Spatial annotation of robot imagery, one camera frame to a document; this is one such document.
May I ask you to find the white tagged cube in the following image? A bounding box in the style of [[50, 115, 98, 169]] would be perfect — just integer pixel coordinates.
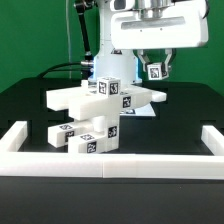
[[97, 77, 120, 97], [147, 63, 168, 80]]

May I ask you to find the white chair back frame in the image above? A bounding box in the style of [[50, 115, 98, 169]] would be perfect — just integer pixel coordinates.
[[46, 82, 167, 121]]

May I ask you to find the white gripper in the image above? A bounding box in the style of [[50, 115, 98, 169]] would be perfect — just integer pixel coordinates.
[[111, 0, 208, 73]]

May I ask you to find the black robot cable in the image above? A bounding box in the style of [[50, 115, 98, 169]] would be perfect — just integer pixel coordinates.
[[36, 61, 88, 80]]

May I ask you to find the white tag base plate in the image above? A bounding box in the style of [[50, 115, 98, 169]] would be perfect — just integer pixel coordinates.
[[120, 105, 156, 117]]

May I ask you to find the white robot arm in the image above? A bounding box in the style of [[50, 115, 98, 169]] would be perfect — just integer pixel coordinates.
[[74, 0, 210, 85]]

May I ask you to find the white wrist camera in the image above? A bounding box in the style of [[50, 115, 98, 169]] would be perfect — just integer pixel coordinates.
[[110, 0, 135, 11]]

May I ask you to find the white chair seat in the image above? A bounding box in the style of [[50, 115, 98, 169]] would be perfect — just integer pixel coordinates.
[[73, 116, 119, 141]]

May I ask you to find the white U-shaped obstacle fence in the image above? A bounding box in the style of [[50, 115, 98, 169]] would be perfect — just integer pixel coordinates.
[[0, 121, 224, 180]]

